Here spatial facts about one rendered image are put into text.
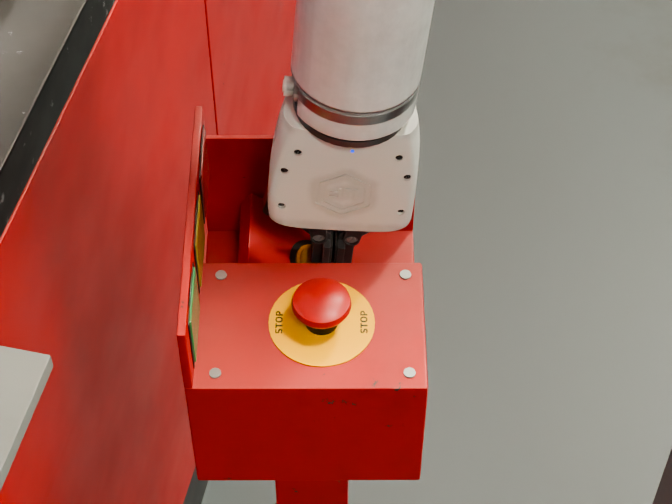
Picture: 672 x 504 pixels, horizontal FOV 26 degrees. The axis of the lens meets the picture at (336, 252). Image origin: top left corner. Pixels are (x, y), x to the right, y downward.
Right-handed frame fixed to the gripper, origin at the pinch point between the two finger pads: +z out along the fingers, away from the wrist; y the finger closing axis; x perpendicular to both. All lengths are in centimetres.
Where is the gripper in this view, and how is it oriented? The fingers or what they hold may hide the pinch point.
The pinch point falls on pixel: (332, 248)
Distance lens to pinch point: 107.8
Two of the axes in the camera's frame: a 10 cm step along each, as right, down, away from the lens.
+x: 0.0, -7.8, 6.3
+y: 10.0, 0.5, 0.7
